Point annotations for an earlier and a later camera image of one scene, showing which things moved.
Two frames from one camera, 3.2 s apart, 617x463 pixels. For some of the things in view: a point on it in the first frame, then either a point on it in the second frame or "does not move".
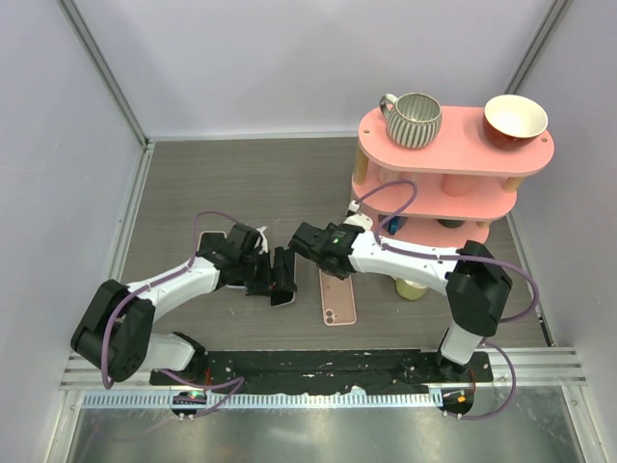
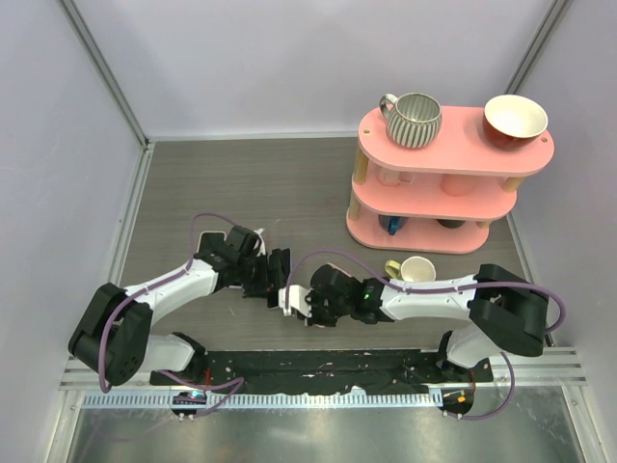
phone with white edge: [208, 241] does not move
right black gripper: [332, 228] to [315, 318]
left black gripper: [263, 286] does not move
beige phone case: [208, 241] does not move
